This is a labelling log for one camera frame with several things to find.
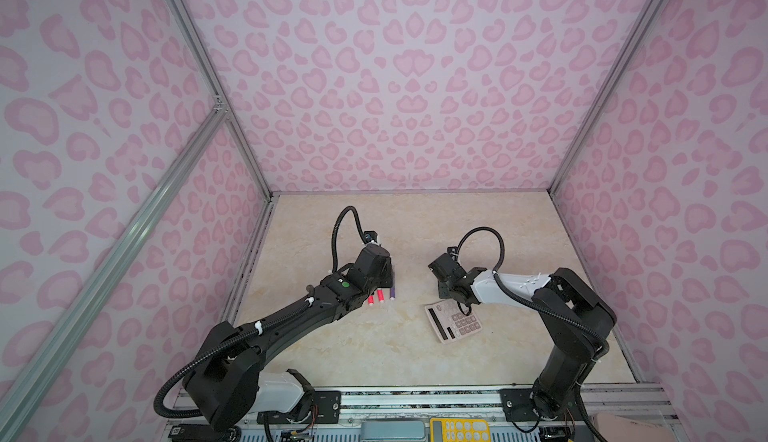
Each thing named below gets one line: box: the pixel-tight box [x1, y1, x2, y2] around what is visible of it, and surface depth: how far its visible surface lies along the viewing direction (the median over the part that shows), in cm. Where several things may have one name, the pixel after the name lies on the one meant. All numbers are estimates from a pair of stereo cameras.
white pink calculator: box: [424, 300, 483, 344], surface depth 87 cm
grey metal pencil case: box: [360, 420, 425, 440], surface depth 67 cm
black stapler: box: [168, 424, 229, 442], surface depth 69 cm
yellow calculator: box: [430, 418, 491, 442], surface depth 70 cm
